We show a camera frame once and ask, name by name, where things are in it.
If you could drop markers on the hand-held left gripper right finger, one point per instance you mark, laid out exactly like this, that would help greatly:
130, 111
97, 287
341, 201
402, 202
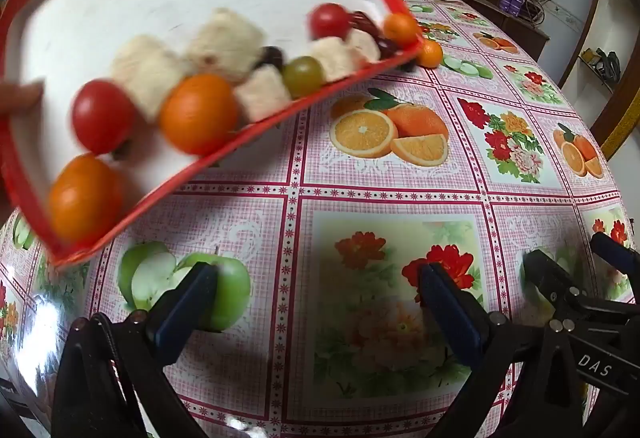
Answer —
450, 313

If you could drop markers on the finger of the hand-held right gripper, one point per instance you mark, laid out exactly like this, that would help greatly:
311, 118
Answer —
615, 250
547, 273

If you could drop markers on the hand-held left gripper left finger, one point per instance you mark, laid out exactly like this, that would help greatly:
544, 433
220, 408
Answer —
185, 313

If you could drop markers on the beige sugarcane chunk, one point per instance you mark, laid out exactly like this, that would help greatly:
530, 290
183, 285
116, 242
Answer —
365, 45
332, 57
262, 95
150, 77
225, 42

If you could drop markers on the green grape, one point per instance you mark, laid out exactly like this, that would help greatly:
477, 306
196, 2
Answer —
302, 76

